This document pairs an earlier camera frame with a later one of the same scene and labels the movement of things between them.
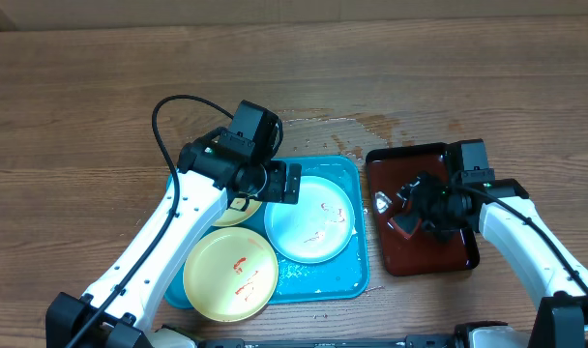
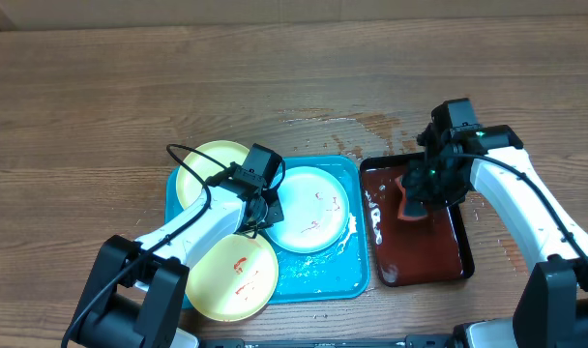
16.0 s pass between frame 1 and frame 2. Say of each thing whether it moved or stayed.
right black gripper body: moved
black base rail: stayed
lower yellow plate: stayed
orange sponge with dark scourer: moved
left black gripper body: moved
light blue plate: moved
